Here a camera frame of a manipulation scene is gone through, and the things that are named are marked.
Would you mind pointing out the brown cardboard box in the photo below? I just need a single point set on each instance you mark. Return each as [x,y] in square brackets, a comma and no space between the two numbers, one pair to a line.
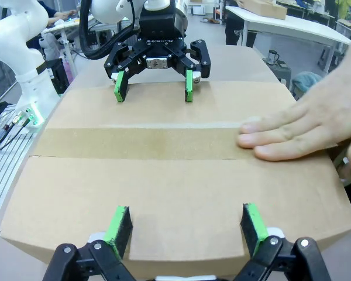
[175,187]

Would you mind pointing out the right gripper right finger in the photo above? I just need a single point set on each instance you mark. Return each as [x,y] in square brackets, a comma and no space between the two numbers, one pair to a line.
[256,228]

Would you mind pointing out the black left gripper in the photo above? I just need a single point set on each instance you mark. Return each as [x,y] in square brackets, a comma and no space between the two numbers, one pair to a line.
[158,29]

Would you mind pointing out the long cardboard box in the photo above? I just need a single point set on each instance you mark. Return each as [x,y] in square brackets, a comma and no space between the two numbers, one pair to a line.
[266,8]

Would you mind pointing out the teal blue cloth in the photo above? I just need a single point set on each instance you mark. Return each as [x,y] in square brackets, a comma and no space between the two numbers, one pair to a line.
[307,83]

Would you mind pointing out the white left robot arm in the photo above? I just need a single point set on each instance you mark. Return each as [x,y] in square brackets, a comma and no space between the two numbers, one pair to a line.
[6,35]

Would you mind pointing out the person in black trousers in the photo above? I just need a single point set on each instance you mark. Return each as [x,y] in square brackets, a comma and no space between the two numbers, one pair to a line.
[237,32]

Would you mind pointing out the aluminium slotted base plate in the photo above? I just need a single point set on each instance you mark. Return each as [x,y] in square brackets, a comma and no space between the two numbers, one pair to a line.
[6,175]

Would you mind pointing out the small cardboard box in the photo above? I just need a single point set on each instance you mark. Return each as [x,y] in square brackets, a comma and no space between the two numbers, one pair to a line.
[345,24]

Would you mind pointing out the grey metal mug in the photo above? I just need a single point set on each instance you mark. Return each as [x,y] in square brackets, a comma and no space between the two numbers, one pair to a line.
[272,57]

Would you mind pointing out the white desk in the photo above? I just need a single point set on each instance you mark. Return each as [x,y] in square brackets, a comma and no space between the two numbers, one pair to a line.
[73,24]
[280,26]

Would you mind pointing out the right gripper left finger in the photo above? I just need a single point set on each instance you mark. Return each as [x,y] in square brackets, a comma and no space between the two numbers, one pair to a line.
[117,231]

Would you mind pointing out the person's right hand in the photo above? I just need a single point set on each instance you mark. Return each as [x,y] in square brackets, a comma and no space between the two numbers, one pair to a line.
[316,123]

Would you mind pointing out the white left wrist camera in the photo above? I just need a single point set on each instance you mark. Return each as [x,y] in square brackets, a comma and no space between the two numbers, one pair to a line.
[156,3]

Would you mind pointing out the seated person in blue sleeve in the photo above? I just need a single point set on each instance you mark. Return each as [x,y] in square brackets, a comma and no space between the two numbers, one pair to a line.
[54,14]

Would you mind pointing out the black control box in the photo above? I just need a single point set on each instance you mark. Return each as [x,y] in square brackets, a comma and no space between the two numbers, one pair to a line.
[57,79]

